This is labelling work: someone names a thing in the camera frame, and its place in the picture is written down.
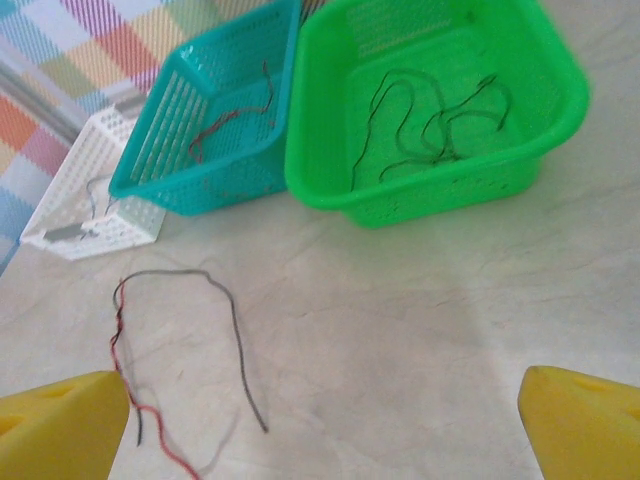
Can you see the white plastic basket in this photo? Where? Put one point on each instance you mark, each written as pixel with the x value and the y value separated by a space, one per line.
pixel 75 175

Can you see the green plastic basket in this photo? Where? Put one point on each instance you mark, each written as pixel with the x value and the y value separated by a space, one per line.
pixel 450 200

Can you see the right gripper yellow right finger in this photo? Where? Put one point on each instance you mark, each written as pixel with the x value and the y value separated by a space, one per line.
pixel 580 430

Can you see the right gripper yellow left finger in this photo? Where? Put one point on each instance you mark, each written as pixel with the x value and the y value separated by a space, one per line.
pixel 55 430

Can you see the aluminium frame post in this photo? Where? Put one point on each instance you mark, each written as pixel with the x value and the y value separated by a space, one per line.
pixel 30 85

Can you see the teal plastic basket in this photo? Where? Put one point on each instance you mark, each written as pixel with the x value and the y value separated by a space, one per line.
pixel 165 150

